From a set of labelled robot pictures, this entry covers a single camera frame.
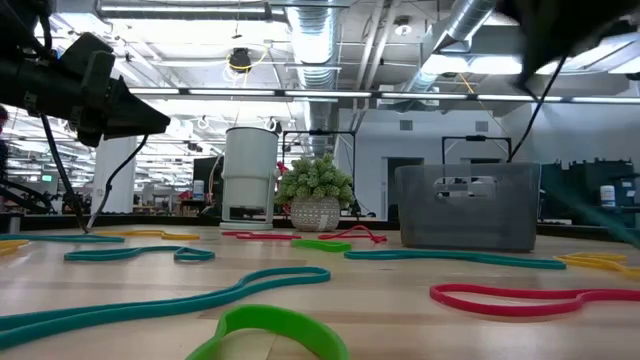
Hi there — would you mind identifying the tall white insulated tumbler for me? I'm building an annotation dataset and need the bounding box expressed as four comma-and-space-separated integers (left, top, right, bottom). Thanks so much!
218, 126, 281, 232

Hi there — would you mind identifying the white building pillar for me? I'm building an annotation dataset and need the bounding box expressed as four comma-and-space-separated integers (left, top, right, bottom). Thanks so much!
91, 134, 138, 215

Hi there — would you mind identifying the black ceiling-hung device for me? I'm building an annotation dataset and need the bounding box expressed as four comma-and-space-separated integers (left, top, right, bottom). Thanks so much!
227, 46, 255, 74

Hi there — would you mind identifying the dark doorway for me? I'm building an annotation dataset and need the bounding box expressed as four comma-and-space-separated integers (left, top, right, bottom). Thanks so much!
386, 156, 426, 222

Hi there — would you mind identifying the yellow rubber band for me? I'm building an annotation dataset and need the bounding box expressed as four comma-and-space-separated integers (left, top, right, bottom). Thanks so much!
93, 228, 202, 242
0, 239, 31, 257
552, 251, 640, 281

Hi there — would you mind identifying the white plastic bottle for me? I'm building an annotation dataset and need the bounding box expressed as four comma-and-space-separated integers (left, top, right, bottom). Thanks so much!
599, 184, 618, 209

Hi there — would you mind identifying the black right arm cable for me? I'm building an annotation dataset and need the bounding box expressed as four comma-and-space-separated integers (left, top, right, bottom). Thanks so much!
508, 54, 570, 164

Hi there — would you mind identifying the artificial plant in patterned pot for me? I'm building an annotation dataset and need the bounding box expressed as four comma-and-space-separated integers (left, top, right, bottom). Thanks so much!
273, 152, 355, 233

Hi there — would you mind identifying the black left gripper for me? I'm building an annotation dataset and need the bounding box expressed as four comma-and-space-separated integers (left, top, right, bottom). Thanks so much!
60, 32, 172, 149

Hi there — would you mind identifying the long LED light bar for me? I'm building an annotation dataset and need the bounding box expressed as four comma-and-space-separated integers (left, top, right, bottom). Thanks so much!
127, 87, 640, 105

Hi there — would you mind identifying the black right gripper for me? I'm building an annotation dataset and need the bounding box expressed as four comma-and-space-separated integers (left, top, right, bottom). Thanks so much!
497, 0, 640, 90

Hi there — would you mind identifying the silver spiral air duct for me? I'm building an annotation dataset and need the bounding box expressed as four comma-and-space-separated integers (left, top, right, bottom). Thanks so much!
402, 0, 501, 94
284, 0, 343, 157

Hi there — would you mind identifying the red rubber band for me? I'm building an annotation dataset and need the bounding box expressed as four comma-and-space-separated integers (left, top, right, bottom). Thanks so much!
428, 282, 640, 319
221, 230, 303, 242
317, 224, 389, 246

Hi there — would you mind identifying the dark background shelving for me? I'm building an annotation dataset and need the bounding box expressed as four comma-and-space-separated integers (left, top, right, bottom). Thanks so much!
539, 158, 640, 229

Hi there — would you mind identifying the green rubber band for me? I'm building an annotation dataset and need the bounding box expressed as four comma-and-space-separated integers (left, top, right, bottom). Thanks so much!
290, 238, 353, 254
184, 303, 351, 360

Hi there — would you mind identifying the teal rubber band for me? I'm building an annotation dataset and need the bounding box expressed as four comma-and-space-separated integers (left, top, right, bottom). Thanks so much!
0, 233, 126, 245
63, 244, 217, 264
343, 248, 568, 272
0, 265, 332, 351

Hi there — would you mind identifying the black aluminium table frame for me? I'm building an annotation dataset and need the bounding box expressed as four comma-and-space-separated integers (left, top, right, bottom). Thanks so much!
0, 212, 640, 245

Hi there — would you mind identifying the grey translucent plastic bin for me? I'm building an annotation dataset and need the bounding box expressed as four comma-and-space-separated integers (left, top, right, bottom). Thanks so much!
394, 161, 542, 252

